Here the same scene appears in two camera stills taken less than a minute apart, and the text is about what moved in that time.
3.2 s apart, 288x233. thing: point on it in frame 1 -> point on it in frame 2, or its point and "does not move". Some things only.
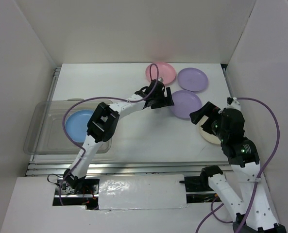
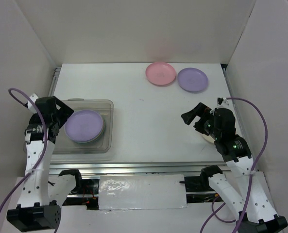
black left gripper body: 160,100 -> 63,113
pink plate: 166,72 does not move
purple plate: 185,102 -> 85,125
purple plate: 192,79 does not move
